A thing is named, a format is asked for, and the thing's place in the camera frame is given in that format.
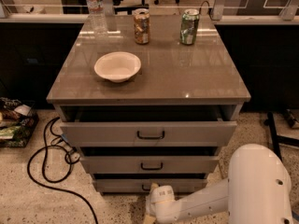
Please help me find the grey bottom drawer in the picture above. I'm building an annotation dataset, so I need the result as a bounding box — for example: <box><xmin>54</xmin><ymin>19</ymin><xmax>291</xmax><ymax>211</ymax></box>
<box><xmin>93</xmin><ymin>174</ymin><xmax>207</xmax><ymax>194</ymax></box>

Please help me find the grey drawer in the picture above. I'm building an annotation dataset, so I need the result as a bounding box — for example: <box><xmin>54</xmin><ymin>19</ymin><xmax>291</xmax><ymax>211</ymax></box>
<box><xmin>61</xmin><ymin>119</ymin><xmax>236</xmax><ymax>147</ymax></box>
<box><xmin>93</xmin><ymin>174</ymin><xmax>207</xmax><ymax>194</ymax></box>
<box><xmin>81</xmin><ymin>147</ymin><xmax>219</xmax><ymax>174</ymax></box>

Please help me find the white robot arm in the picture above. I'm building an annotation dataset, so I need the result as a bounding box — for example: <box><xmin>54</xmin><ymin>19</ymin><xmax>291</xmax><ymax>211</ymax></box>
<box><xmin>143</xmin><ymin>144</ymin><xmax>293</xmax><ymax>224</ymax></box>

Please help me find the grey middle drawer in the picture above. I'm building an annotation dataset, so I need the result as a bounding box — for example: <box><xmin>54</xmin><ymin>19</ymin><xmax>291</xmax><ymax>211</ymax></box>
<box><xmin>81</xmin><ymin>147</ymin><xmax>219</xmax><ymax>174</ymax></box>

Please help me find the grey top drawer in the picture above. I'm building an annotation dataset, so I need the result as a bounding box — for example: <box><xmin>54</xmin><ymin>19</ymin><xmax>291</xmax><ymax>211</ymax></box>
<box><xmin>61</xmin><ymin>119</ymin><xmax>236</xmax><ymax>147</ymax></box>

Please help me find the grey drawer cabinet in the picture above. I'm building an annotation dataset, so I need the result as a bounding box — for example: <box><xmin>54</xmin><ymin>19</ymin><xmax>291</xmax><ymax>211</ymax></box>
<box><xmin>46</xmin><ymin>14</ymin><xmax>251</xmax><ymax>196</ymax></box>

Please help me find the black stand base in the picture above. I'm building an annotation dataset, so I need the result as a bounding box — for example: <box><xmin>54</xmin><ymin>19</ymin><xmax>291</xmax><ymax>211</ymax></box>
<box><xmin>264</xmin><ymin>112</ymin><xmax>299</xmax><ymax>160</ymax></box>

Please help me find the white paper bowl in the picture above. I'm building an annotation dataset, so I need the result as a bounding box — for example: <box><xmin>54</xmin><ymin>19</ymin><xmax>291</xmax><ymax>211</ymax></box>
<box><xmin>94</xmin><ymin>51</ymin><xmax>141</xmax><ymax>83</ymax></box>

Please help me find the tray of snack bags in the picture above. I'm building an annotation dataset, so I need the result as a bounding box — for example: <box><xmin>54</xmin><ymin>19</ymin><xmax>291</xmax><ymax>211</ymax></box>
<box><xmin>0</xmin><ymin>97</ymin><xmax>39</xmax><ymax>147</ymax></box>

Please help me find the green soda can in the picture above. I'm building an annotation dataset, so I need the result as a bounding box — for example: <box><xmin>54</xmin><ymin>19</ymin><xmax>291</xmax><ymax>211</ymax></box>
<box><xmin>180</xmin><ymin>8</ymin><xmax>199</xmax><ymax>45</ymax></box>

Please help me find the orange soda can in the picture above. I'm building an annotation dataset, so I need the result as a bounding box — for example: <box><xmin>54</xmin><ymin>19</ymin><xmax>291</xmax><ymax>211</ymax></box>
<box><xmin>134</xmin><ymin>8</ymin><xmax>150</xmax><ymax>45</ymax></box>

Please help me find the clear plastic water bottle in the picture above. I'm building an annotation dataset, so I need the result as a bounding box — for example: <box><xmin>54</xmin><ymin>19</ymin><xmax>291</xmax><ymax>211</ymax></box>
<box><xmin>86</xmin><ymin>0</ymin><xmax>107</xmax><ymax>35</ymax></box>

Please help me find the black floor cable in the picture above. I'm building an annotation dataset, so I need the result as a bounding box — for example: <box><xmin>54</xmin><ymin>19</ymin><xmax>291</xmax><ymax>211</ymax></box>
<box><xmin>26</xmin><ymin>116</ymin><xmax>99</xmax><ymax>224</ymax></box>

